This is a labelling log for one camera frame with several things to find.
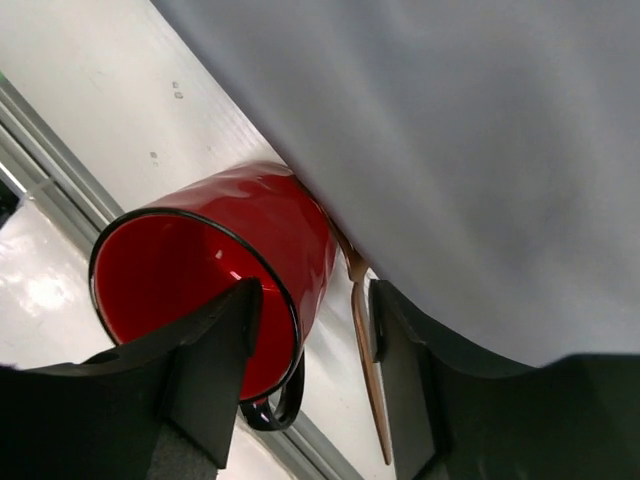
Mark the red enamel mug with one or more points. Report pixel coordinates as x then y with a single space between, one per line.
154 264

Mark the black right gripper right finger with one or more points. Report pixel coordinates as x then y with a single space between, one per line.
457 411

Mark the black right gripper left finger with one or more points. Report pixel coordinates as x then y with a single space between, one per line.
160 407

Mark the grey cloth placemat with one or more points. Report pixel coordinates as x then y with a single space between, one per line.
482 155

